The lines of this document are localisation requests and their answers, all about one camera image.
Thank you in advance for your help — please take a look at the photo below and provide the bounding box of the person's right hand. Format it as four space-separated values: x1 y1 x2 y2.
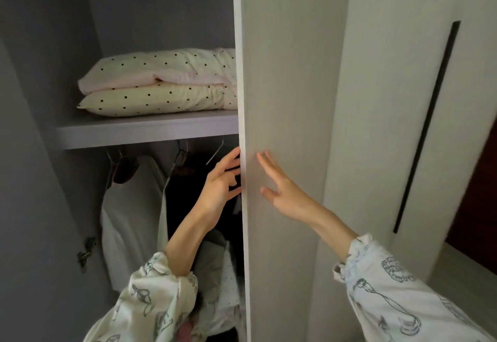
256 151 324 225

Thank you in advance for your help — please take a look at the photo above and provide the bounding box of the person's left hand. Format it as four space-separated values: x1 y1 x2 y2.
196 146 243 231

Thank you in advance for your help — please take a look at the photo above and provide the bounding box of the white wardrobe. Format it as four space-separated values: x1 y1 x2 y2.
0 0 497 342

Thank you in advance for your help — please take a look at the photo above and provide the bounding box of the cream polka dot pillow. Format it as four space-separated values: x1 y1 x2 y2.
77 47 238 96
76 83 238 118

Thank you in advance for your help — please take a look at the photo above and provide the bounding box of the person's right forearm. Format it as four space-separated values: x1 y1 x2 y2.
310 212 497 342

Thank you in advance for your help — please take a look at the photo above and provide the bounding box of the person's left forearm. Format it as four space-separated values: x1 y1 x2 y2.
83 213 219 342

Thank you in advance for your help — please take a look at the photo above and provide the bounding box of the black hanging garment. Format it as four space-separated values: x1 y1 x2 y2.
166 151 244 240

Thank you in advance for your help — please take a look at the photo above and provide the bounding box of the pile of folded clothes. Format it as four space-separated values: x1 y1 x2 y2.
186 232 247 342

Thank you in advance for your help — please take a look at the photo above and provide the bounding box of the white hanging garment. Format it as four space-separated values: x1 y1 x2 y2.
100 154 169 293

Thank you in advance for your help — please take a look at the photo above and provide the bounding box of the dark clothes hanger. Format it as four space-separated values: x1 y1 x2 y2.
105 147 141 186

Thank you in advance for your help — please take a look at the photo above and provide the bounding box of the metal door hinge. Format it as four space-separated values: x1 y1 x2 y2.
76 236 98 270

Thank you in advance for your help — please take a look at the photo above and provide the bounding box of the dark brown wooden door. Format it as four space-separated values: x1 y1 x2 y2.
444 116 497 265

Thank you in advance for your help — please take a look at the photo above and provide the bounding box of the wire clothes hanger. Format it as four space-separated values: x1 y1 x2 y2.
204 140 227 167

